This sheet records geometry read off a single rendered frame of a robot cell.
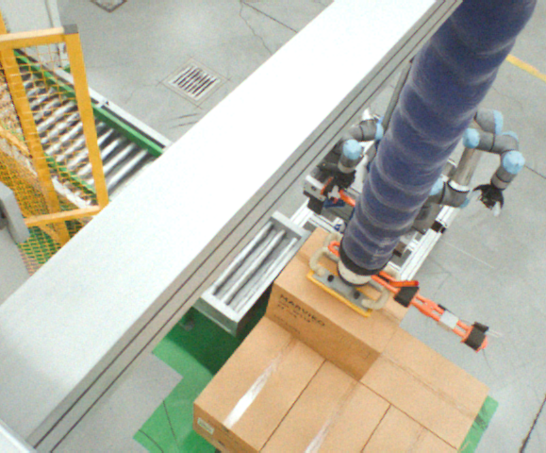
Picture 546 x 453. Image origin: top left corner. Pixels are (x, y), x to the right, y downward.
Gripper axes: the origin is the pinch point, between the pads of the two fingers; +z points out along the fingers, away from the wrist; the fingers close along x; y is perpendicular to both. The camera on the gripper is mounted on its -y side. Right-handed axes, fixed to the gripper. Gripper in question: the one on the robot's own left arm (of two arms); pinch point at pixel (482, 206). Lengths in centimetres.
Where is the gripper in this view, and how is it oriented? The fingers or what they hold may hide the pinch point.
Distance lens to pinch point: 272.0
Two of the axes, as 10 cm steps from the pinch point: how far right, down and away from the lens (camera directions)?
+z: -1.1, 5.2, 8.5
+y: -5.9, 6.6, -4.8
